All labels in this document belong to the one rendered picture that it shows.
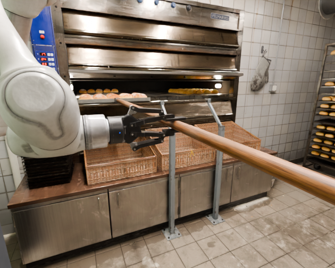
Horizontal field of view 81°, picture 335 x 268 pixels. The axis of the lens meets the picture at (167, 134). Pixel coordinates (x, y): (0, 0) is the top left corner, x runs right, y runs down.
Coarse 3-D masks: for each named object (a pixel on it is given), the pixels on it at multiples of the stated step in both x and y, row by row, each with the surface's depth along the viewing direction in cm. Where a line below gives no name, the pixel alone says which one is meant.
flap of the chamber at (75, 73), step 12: (72, 72) 155; (84, 72) 158; (96, 72) 162; (108, 72) 165; (120, 72) 169; (132, 72) 173; (144, 72) 178; (156, 72) 182; (168, 72) 187; (180, 72) 192; (192, 72) 197; (204, 72) 203
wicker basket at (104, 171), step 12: (108, 144) 188; (120, 144) 192; (84, 156) 152; (96, 156) 184; (108, 156) 188; (120, 156) 193; (132, 156) 197; (144, 156) 194; (156, 156) 163; (96, 168) 145; (108, 168) 149; (120, 168) 152; (132, 168) 157; (144, 168) 173; (156, 168) 166; (96, 180) 151; (108, 180) 151
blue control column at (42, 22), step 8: (48, 8) 149; (40, 16) 148; (48, 16) 150; (32, 24) 147; (40, 24) 149; (48, 24) 151; (32, 32) 148; (48, 32) 152; (32, 40) 149; (40, 40) 151; (48, 40) 153; (32, 48) 151; (40, 48) 153; (48, 48) 155; (56, 56) 158; (56, 64) 159
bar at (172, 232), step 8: (80, 104) 142; (88, 104) 144; (96, 104) 146; (104, 104) 148; (112, 104) 151; (120, 104) 153; (136, 104) 159; (160, 104) 167; (208, 104) 185; (216, 120) 177; (224, 128) 172; (216, 160) 181; (216, 168) 182; (216, 176) 184; (216, 184) 185; (216, 192) 186; (216, 200) 189; (216, 208) 191; (208, 216) 198; (216, 216) 194; (168, 232) 178; (176, 232) 178; (168, 240) 169
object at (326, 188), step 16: (176, 128) 58; (192, 128) 51; (208, 144) 44; (224, 144) 39; (240, 144) 37; (240, 160) 36; (256, 160) 32; (272, 160) 30; (288, 176) 27; (304, 176) 26; (320, 176) 25; (320, 192) 24
